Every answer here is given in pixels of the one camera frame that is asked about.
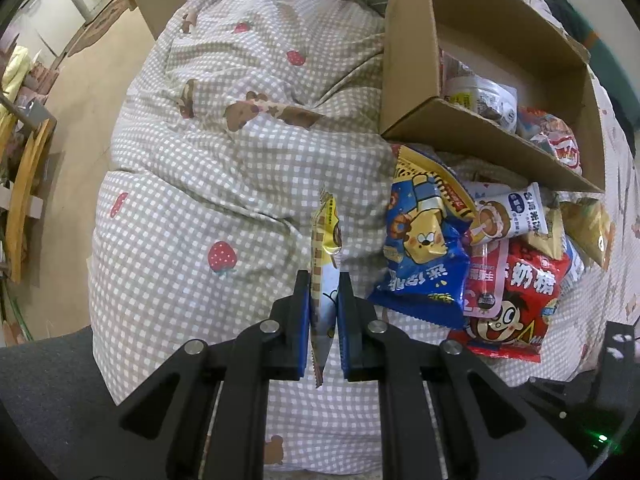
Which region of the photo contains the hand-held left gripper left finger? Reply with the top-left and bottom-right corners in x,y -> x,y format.
117,270 -> 313,480

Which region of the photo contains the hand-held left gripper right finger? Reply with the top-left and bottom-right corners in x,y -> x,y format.
337,271 -> 591,480

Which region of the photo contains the yellow snack packet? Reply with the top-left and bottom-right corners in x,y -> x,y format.
310,187 -> 346,388

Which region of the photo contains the brown cardboard box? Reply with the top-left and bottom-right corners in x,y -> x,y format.
379,0 -> 606,193

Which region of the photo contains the blue cartoon snack bag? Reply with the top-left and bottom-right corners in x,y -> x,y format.
367,175 -> 476,331

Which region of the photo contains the red cartoon candy bag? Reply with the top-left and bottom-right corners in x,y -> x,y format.
447,237 -> 573,365

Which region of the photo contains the pink white snack packet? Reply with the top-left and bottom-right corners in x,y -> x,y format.
462,240 -> 511,318

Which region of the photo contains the checked strawberry print blanket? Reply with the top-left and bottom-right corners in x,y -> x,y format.
87,0 -> 640,471

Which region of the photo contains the small gold snack packet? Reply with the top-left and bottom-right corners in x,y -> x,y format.
522,205 -> 566,261

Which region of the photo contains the large gold snack packet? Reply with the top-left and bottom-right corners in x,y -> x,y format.
560,200 -> 618,271

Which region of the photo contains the orange striped snack packet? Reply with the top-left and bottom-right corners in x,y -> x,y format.
391,144 -> 477,221

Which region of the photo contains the white tube snack packet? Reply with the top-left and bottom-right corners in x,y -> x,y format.
470,182 -> 543,246

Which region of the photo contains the grey chair seat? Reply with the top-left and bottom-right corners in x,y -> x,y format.
0,327 -> 121,480

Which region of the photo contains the silver white packet in box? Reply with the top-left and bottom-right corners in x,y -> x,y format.
444,74 -> 518,133

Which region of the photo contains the red white snack packet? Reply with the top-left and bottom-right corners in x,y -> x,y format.
517,106 -> 583,176

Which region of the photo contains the wooden rack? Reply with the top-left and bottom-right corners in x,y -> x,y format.
0,110 -> 58,283

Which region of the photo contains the white cabinet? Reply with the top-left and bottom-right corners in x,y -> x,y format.
10,0 -> 86,56

